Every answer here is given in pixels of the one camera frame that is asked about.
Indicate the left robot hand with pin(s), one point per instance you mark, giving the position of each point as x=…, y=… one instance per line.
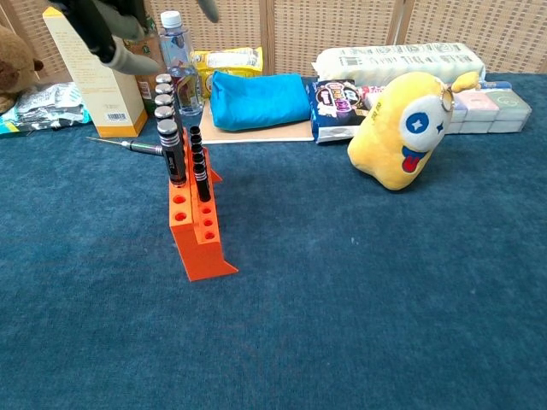
x=119, y=21

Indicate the black precision screwdriver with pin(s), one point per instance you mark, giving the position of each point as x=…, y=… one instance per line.
x=173, y=158
x=145, y=148

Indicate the large silver-capped screwdriver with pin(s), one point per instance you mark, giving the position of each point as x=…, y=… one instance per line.
x=163, y=89
x=162, y=78
x=163, y=112
x=163, y=100

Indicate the orange screwdriver holder rack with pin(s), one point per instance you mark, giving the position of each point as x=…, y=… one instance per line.
x=201, y=260

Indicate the clear water bottle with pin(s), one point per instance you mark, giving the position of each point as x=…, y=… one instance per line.
x=175, y=47

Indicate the green tea bottle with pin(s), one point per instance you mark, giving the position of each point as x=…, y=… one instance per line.
x=149, y=85

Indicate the tall tan carton box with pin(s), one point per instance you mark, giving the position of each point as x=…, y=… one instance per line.
x=107, y=98

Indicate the silver teal wipes package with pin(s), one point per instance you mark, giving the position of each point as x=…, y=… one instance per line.
x=47, y=107

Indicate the brown capybara plush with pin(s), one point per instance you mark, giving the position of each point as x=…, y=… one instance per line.
x=15, y=64

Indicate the yellow snack bag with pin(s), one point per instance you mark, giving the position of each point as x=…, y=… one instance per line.
x=231, y=60

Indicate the blue fabric pouch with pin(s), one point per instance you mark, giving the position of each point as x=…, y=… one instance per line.
x=256, y=100

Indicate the woven folding screen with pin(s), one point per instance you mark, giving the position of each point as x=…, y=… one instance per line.
x=342, y=25

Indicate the dark blue pad package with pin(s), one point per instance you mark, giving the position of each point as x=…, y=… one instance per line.
x=333, y=107

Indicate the large white tissue pack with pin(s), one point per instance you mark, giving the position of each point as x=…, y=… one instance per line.
x=384, y=60

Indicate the yellow plush toy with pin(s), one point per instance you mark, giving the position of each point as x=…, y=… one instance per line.
x=384, y=141

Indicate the gold keyring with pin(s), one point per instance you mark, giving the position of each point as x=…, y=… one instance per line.
x=447, y=89

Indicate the blue table carpet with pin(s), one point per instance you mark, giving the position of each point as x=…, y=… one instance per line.
x=299, y=320

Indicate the pastel tissue multipack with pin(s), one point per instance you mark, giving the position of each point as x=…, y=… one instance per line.
x=491, y=111

